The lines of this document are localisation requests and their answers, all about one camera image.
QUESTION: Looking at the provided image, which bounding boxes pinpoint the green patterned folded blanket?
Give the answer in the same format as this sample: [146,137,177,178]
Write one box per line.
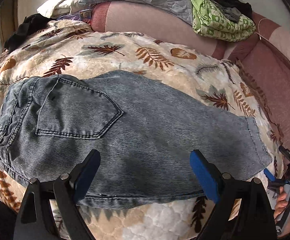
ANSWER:
[190,0,256,42]

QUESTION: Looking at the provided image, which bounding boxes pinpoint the purple patterned item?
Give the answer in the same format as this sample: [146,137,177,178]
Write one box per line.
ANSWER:
[57,9,92,24]

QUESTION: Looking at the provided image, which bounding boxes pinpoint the black garment at sofa end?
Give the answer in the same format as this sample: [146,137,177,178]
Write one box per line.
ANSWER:
[4,14,53,53]

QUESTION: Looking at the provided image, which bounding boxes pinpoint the right hand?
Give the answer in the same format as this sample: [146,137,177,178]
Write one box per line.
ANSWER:
[273,186,290,234]

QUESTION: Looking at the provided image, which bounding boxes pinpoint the blue denim pants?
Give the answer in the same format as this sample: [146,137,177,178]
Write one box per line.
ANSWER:
[0,70,272,209]

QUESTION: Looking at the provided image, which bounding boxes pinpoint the black clothes pile on sofa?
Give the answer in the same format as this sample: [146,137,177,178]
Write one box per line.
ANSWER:
[211,0,253,23]

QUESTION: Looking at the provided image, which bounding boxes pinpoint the thin white cord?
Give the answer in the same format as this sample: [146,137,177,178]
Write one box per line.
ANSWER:
[255,17,273,42]

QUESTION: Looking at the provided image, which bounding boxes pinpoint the leaf pattern plush blanket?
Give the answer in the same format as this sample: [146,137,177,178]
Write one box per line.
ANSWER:
[0,20,284,239]

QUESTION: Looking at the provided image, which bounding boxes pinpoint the cream pillow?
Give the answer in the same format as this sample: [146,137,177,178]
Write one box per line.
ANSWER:
[37,0,84,18]

